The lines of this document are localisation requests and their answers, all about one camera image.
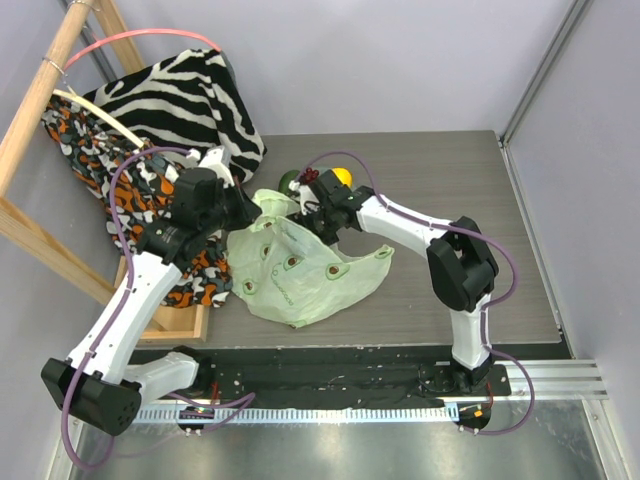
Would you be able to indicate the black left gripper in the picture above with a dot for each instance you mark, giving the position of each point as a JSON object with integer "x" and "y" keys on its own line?
{"x": 242, "y": 209}

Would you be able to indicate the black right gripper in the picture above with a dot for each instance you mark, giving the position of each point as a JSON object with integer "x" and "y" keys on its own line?
{"x": 310, "y": 220}

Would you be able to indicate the yellow lemon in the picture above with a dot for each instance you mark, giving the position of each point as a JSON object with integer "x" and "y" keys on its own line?
{"x": 343, "y": 175}

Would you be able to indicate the red grape bunch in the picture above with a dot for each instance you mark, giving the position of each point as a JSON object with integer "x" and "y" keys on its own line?
{"x": 308, "y": 176}

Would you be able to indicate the light green plastic bag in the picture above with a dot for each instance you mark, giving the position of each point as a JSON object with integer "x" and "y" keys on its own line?
{"x": 285, "y": 274}

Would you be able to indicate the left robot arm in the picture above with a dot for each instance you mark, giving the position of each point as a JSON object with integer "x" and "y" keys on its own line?
{"x": 97, "y": 383}

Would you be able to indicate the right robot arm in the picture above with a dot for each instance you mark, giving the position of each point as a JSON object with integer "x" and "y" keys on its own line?
{"x": 461, "y": 266}

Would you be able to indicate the dark green avocado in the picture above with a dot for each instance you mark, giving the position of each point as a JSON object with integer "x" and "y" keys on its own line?
{"x": 287, "y": 181}

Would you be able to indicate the orange camouflage cloth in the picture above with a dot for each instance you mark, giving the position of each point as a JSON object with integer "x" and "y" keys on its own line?
{"x": 143, "y": 193}

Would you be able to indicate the zebra pattern cloth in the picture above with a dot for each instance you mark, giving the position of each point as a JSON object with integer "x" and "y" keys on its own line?
{"x": 188, "y": 101}

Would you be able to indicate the cream hanger hoop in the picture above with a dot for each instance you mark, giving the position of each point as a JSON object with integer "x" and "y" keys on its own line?
{"x": 115, "y": 124}

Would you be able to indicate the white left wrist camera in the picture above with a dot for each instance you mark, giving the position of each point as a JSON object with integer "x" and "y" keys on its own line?
{"x": 216, "y": 159}

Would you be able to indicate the wooden clothes rack frame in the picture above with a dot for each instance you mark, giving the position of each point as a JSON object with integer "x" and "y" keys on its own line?
{"x": 57, "y": 264}

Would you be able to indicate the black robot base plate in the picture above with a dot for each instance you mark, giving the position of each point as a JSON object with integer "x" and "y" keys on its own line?
{"x": 336, "y": 378}

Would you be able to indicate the slotted cable duct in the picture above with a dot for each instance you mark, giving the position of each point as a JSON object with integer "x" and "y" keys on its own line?
{"x": 182, "y": 414}

